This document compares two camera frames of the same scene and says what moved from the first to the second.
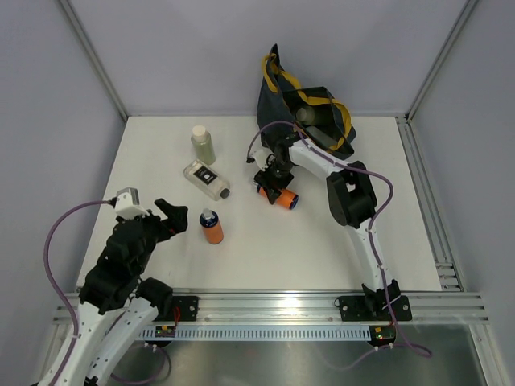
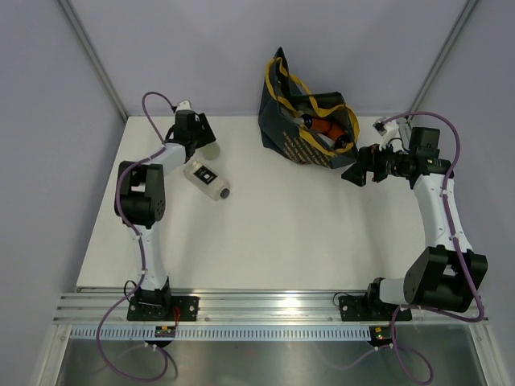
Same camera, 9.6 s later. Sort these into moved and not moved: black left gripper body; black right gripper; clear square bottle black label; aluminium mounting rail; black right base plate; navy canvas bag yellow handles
Moved: black left gripper body; black right gripper
Not moved: clear square bottle black label; aluminium mounting rail; black right base plate; navy canvas bag yellow handles
